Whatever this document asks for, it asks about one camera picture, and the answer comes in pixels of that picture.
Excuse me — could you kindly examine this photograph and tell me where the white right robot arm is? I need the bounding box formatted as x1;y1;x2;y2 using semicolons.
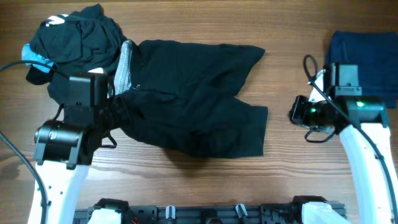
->
289;63;397;223

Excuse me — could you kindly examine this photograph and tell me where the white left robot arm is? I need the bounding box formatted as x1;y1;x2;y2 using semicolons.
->
28;72;116;223

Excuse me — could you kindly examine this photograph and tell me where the light blue garment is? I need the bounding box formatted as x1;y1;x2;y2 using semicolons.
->
21;44;57;73

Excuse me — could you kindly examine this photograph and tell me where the black t-shirt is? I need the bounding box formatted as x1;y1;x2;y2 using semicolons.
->
114;40;268;158

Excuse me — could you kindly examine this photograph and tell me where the dark green clothes pile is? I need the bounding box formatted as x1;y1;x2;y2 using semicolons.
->
25;3;128;105

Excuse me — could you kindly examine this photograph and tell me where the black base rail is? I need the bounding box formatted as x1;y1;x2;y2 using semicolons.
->
72;196;349;224

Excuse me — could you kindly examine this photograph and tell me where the folded navy blue garment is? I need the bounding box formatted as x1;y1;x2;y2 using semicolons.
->
325;30;397;109

